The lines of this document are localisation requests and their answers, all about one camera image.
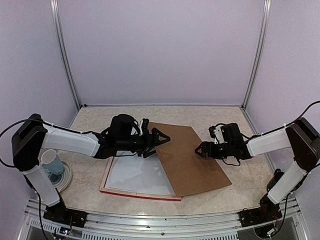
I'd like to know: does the aluminium post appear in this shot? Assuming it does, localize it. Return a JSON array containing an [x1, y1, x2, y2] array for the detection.
[[241, 0, 272, 111], [50, 0, 82, 111]]

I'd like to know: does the left aluminium post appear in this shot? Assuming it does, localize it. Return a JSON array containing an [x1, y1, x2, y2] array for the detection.
[[50, 0, 82, 111]]

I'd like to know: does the wooden red photo frame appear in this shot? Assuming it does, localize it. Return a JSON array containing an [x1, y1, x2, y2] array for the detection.
[[99, 157, 181, 202]]

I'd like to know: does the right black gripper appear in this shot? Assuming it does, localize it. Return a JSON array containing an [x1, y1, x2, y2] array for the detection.
[[194, 141, 234, 160]]

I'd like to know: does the light blue cup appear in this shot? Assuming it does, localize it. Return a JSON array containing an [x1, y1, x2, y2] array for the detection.
[[40, 149, 64, 176]]

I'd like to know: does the brown backing board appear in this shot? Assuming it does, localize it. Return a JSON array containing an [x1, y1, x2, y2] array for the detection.
[[148, 122, 232, 197]]

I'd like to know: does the white photo paper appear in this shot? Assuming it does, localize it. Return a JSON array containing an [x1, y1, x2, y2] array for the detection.
[[103, 154, 176, 196]]

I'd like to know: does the aluminium front rail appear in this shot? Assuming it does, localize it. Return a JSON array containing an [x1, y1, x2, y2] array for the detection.
[[17, 198, 308, 240]]

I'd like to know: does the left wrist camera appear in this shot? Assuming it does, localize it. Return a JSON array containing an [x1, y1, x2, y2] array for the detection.
[[138, 118, 150, 136]]

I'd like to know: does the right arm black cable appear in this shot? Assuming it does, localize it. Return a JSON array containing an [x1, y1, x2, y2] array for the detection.
[[294, 100, 320, 123]]

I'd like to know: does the right aluminium post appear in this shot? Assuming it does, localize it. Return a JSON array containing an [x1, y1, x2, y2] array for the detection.
[[241, 0, 272, 111]]

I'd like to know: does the white round plate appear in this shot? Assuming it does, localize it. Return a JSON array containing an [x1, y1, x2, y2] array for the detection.
[[47, 161, 73, 193]]

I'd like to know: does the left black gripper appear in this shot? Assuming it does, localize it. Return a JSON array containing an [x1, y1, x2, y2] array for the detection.
[[116, 127, 171, 159]]

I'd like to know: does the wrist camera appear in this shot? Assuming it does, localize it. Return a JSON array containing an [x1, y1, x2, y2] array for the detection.
[[208, 123, 225, 144], [138, 118, 150, 136]]

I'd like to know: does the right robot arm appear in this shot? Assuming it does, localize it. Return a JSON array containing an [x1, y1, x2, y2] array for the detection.
[[194, 117, 320, 226]]

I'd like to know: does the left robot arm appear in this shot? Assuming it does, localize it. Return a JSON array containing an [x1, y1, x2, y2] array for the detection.
[[11, 113, 171, 227]]

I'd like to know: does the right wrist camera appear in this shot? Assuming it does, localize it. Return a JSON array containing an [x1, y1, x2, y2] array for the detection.
[[208, 123, 225, 144]]

